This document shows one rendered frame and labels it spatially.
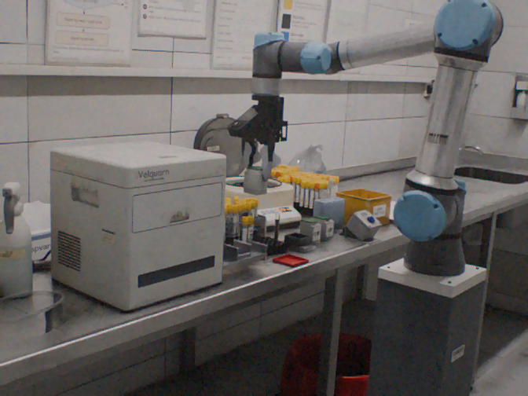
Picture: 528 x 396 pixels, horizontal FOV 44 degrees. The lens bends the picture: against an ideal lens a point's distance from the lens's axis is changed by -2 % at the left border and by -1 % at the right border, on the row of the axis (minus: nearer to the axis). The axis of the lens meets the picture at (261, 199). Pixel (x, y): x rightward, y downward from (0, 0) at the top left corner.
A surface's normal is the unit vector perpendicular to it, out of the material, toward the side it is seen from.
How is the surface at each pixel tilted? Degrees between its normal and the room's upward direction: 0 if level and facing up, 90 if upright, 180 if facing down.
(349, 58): 111
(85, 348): 90
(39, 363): 91
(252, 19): 93
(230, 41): 93
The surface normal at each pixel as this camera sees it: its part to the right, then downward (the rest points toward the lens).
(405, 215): -0.50, 0.28
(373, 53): -0.40, 0.49
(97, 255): -0.65, 0.12
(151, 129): 0.76, 0.18
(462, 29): -0.46, 0.03
